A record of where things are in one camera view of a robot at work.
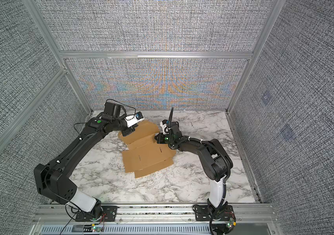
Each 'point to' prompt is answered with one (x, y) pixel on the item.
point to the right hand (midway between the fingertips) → (153, 133)
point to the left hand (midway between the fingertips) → (138, 121)
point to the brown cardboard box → (144, 154)
